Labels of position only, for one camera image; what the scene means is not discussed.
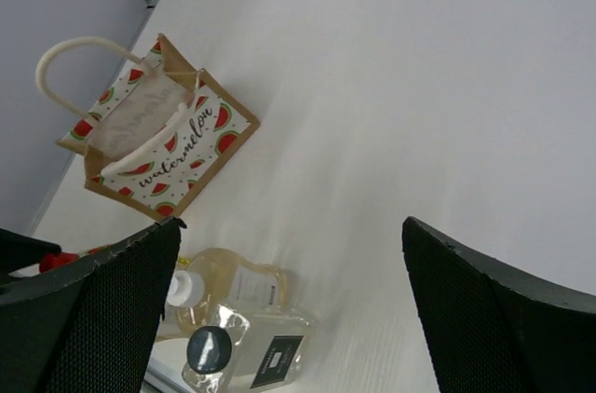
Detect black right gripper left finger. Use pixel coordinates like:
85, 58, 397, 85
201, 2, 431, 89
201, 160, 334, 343
1, 217, 186, 392

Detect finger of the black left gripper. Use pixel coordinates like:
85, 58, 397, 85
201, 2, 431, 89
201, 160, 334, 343
0, 229, 61, 288

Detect jute watermelon canvas bag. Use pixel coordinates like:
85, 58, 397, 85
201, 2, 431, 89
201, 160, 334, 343
35, 34, 260, 221

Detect red cap bottle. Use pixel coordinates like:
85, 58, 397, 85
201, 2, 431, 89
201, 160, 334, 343
37, 244, 112, 274

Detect white cap bottle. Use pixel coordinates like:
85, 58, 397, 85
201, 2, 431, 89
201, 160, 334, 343
156, 248, 290, 340

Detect clear bottle dark cap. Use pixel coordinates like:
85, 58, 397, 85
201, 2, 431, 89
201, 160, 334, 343
182, 302, 318, 392

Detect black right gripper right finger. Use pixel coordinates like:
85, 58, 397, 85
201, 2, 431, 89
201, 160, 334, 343
402, 217, 595, 392

